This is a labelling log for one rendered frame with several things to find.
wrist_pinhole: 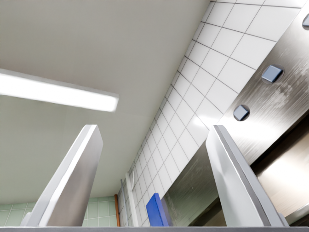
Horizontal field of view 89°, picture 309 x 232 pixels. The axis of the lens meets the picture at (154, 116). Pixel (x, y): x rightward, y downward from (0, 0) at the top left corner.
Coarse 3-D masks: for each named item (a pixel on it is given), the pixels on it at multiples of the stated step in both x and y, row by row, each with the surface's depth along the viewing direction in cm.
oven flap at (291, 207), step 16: (304, 128) 45; (288, 144) 48; (304, 144) 44; (272, 160) 51; (288, 160) 46; (304, 160) 42; (256, 176) 54; (272, 176) 49; (288, 176) 45; (304, 176) 41; (272, 192) 47; (288, 192) 43; (304, 192) 40; (288, 208) 42; (304, 208) 37; (208, 224) 67; (224, 224) 59; (288, 224) 39; (304, 224) 38
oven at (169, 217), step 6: (294, 18) 49; (276, 42) 52; (258, 66) 56; (228, 108) 65; (162, 198) 97; (162, 204) 96; (168, 204) 91; (168, 210) 90; (168, 216) 89; (168, 222) 88; (174, 222) 84
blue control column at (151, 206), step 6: (150, 198) 104; (156, 198) 98; (150, 204) 102; (156, 204) 96; (150, 210) 101; (156, 210) 95; (162, 210) 93; (150, 216) 100; (156, 216) 94; (162, 216) 90; (150, 222) 99; (156, 222) 93; (162, 222) 88
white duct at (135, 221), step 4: (128, 172) 155; (128, 176) 151; (128, 180) 147; (128, 184) 145; (128, 188) 144; (128, 192) 142; (132, 196) 136; (132, 200) 133; (132, 204) 130; (132, 208) 129; (132, 212) 128; (132, 216) 127; (136, 216) 124; (136, 220) 121; (136, 224) 119
